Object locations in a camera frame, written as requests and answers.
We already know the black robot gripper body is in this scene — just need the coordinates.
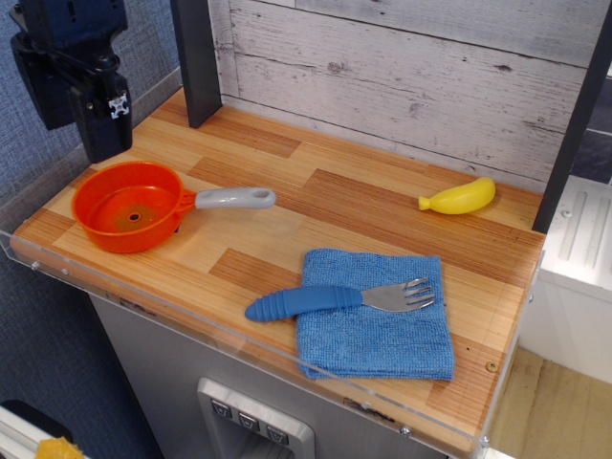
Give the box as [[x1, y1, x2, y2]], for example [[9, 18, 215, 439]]
[[10, 0, 127, 75]]

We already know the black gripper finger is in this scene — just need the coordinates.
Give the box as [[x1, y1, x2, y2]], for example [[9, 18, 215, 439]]
[[11, 35, 75, 130], [69, 73, 132, 164]]

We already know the blue handled metal fork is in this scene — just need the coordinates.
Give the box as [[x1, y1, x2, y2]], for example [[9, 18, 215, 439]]
[[245, 277, 435, 322]]

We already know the yellow toy banana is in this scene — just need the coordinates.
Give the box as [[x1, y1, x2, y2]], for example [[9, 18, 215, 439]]
[[418, 177, 496, 215]]

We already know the clear acrylic table guard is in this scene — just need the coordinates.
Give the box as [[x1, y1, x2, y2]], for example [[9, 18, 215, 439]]
[[0, 228, 546, 459]]

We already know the blue folded cloth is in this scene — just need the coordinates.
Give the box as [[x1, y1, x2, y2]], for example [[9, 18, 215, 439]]
[[296, 249, 455, 381]]

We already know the silver toy dispenser panel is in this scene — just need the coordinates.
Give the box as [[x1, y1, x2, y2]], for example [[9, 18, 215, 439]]
[[197, 378, 316, 458]]

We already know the white toy sink unit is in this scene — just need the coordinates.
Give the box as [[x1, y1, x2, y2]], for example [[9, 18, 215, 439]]
[[519, 176, 611, 383]]

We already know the orange toy pan grey handle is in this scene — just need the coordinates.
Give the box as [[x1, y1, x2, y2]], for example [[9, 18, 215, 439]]
[[72, 162, 276, 253]]

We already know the dark grey right post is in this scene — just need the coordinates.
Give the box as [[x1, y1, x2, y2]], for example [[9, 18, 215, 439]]
[[532, 1, 611, 234]]

